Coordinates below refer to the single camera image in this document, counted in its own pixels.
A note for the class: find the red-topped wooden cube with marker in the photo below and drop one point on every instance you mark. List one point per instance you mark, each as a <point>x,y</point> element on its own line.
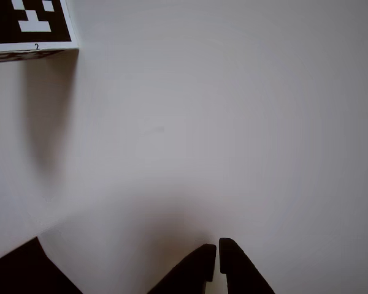
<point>33,30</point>

